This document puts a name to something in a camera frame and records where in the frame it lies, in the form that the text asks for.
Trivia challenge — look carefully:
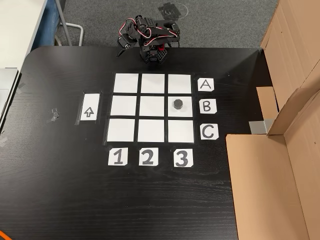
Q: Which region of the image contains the black octagonal token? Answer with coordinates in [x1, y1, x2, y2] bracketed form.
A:
[172, 98, 185, 111]

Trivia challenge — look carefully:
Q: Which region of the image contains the white grid paper square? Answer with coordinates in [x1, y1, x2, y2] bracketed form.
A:
[140, 73, 166, 94]
[110, 95, 138, 117]
[167, 118, 195, 143]
[167, 95, 194, 117]
[139, 95, 165, 117]
[106, 118, 136, 143]
[167, 73, 192, 94]
[137, 118, 165, 143]
[113, 73, 139, 94]

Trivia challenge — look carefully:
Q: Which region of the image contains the black floor tape mark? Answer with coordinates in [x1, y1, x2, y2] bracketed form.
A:
[157, 1, 189, 22]

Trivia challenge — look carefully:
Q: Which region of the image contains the white arrow paper sheet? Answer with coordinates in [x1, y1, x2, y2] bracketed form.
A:
[79, 93, 100, 122]

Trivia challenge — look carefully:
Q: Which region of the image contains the paper sheet letter A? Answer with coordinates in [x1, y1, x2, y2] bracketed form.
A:
[197, 77, 215, 93]

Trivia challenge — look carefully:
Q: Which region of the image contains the paper sheet letter B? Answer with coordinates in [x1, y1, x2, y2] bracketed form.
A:
[199, 99, 218, 115]

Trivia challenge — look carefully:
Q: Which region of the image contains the white desk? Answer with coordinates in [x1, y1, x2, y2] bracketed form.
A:
[0, 0, 48, 70]

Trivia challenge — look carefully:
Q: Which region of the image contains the paper sheet number 1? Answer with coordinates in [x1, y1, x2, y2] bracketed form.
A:
[107, 147, 129, 166]

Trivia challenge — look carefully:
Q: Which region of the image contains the dark tape piece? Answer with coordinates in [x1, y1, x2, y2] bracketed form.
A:
[16, 81, 28, 95]

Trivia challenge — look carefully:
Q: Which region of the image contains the paper sheet number 2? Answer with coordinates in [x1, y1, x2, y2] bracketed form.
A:
[138, 147, 159, 166]

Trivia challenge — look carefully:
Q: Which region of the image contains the paper sheet letter C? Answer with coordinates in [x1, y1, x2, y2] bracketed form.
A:
[200, 124, 220, 141]

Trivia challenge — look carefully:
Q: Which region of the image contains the grey laptop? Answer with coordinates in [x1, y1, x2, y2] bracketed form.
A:
[0, 66, 20, 130]

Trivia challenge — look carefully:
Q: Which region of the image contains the paper sheet number 3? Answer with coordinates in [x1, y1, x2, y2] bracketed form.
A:
[173, 148, 194, 168]

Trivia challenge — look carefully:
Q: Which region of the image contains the grey tape strip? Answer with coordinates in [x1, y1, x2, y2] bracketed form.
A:
[249, 119, 273, 135]

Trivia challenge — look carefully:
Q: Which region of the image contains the brown cardboard panel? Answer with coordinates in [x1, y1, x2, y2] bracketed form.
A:
[225, 72, 320, 240]
[256, 0, 320, 113]

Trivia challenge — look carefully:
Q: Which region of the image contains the white red servo cable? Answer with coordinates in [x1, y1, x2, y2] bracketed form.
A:
[118, 17, 154, 39]

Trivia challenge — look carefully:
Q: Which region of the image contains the grey metal desk frame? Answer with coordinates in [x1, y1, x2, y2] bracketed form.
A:
[53, 0, 85, 47]

